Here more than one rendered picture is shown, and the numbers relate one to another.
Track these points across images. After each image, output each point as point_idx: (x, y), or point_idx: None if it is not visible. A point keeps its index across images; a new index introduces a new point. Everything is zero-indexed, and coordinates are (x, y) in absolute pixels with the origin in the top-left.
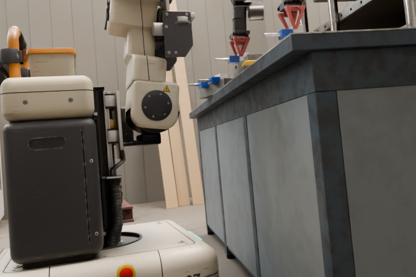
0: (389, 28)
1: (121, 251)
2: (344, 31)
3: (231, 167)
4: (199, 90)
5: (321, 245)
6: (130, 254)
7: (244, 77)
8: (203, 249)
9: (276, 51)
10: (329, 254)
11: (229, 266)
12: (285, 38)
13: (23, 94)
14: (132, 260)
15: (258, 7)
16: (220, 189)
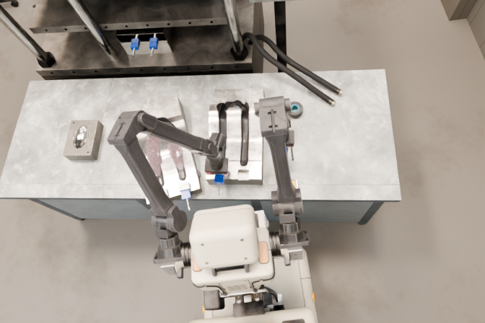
0: (395, 152)
1: (295, 298)
2: (398, 174)
3: (198, 205)
4: (149, 204)
5: (365, 213)
6: (304, 293)
7: (303, 200)
8: (303, 253)
9: (376, 200)
10: (372, 213)
11: (191, 224)
12: (392, 200)
13: None
14: (309, 293)
15: (223, 140)
16: None
